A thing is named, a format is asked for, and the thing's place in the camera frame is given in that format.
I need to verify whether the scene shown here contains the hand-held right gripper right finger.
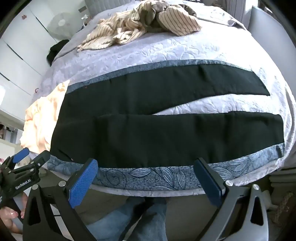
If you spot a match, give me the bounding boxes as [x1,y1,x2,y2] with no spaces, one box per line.
[194,158,274,241]

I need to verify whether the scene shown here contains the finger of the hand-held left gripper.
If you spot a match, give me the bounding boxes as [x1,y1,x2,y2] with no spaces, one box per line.
[9,150,51,177]
[0,148,30,173]

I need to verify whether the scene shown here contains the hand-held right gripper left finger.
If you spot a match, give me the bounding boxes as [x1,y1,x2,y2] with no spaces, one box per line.
[22,159,99,241]

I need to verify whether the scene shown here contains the black pants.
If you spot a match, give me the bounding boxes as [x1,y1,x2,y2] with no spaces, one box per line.
[50,64,284,168]

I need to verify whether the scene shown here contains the person's left hand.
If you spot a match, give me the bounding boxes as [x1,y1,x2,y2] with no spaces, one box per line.
[0,193,28,233]

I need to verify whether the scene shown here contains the cluttered shelf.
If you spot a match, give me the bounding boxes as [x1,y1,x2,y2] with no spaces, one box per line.
[0,123,23,144]

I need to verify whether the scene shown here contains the peach cloth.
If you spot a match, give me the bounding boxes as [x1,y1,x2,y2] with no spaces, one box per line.
[20,80,71,154]

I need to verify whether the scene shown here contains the person's legs in jeans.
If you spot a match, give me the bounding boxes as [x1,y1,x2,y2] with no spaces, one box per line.
[85,197,168,241]

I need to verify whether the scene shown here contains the brown textured object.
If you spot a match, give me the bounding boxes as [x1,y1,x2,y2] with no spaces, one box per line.
[276,191,296,223]

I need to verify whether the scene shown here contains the white wardrobe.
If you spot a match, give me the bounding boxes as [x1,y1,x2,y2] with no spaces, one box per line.
[0,2,74,109]

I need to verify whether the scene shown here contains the black garment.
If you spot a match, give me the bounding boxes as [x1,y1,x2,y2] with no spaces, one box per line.
[47,39,70,67]

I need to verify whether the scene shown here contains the white fan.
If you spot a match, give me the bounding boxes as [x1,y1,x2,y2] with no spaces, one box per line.
[45,12,77,43]

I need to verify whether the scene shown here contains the lilac embossed bedspread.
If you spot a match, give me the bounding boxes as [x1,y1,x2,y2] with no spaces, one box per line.
[35,0,296,195]

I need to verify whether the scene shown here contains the beige striped garment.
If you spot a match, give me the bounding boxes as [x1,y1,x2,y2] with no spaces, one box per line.
[77,0,160,51]
[157,6,202,36]

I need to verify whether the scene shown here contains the white side panel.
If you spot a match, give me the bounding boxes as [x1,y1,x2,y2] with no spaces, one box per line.
[248,5,296,93]

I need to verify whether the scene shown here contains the grey flat sheet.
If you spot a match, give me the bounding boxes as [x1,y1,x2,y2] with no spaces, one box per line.
[196,7,249,30]

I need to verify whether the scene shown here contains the olive garment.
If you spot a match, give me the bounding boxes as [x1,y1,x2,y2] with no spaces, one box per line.
[141,0,197,33]

